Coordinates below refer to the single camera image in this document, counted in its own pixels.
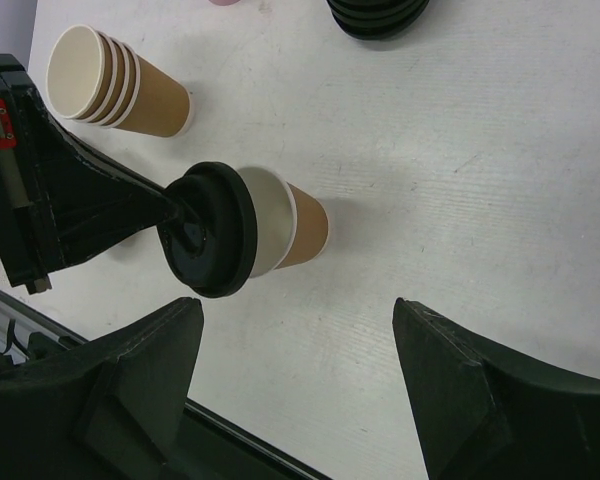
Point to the pink straw holder cup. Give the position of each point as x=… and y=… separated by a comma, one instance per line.
x=224, y=2

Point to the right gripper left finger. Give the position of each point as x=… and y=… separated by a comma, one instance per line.
x=108, y=409

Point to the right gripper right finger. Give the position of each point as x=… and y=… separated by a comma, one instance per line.
x=485, y=411

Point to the stack of black lids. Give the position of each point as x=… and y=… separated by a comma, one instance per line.
x=375, y=20

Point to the single brown paper cup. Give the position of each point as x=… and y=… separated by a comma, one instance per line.
x=293, y=227

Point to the stack of brown paper cups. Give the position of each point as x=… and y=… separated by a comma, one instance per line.
x=96, y=79

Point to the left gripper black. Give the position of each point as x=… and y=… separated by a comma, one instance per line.
x=62, y=202

